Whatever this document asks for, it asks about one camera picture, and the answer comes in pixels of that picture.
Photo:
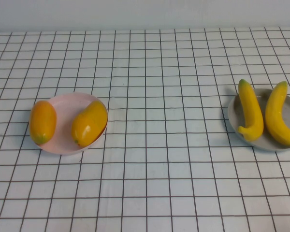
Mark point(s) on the orange yellow plastic mango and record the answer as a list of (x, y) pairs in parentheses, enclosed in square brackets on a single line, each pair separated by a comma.
[(89, 125), (42, 123)]

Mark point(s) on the yellow plastic banana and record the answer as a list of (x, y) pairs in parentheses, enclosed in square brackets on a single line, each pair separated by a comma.
[(252, 116), (278, 120)]

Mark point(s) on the pink round plate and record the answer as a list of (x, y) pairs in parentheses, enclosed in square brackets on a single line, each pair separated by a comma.
[(62, 116)]

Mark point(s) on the grey round plate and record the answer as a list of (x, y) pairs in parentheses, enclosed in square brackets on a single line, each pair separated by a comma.
[(263, 113)]

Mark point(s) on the white black grid tablecloth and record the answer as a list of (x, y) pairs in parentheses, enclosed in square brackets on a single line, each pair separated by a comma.
[(159, 193)]

